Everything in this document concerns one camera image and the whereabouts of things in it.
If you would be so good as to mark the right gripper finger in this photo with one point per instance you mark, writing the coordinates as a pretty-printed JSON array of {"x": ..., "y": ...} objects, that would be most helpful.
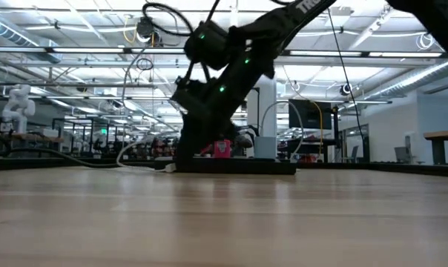
[
  {"x": 192, "y": 144},
  {"x": 222, "y": 135}
]

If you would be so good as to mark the pink USB charger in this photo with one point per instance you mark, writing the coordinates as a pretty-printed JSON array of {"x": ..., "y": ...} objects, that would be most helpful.
[{"x": 223, "y": 149}]

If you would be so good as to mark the black power strip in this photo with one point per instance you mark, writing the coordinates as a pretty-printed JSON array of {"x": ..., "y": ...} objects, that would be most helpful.
[{"x": 239, "y": 167}]

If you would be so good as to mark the white USB charger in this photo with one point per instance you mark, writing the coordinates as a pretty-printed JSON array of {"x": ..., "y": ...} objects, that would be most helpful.
[{"x": 265, "y": 147}]

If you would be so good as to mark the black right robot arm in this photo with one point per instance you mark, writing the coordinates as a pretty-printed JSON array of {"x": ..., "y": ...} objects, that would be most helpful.
[{"x": 283, "y": 18}]

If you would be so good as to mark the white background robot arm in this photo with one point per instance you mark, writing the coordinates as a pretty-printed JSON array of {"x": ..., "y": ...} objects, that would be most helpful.
[{"x": 18, "y": 104}]

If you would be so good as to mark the black monitor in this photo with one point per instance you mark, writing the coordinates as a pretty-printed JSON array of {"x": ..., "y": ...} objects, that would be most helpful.
[{"x": 311, "y": 115}]

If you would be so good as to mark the black monitor pole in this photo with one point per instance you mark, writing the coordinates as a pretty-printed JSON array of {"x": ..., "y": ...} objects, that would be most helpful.
[{"x": 336, "y": 130}]

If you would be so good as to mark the wooden workbench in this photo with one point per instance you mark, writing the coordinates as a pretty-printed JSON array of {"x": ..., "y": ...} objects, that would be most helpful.
[{"x": 23, "y": 138}]

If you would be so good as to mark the grey chair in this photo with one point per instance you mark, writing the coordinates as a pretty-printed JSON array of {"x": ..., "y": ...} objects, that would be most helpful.
[{"x": 402, "y": 154}]

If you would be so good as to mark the wooden background table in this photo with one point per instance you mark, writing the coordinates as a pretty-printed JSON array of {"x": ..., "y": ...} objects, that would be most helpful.
[{"x": 443, "y": 134}]

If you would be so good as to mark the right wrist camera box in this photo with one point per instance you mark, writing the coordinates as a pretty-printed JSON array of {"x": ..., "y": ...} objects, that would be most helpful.
[{"x": 207, "y": 44}]

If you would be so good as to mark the black table frame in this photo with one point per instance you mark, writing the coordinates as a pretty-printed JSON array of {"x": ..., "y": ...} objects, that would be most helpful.
[{"x": 357, "y": 168}]

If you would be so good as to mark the silver ventilation duct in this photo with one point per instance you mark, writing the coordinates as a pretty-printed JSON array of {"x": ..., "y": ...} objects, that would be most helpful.
[
  {"x": 5, "y": 31},
  {"x": 413, "y": 79}
]

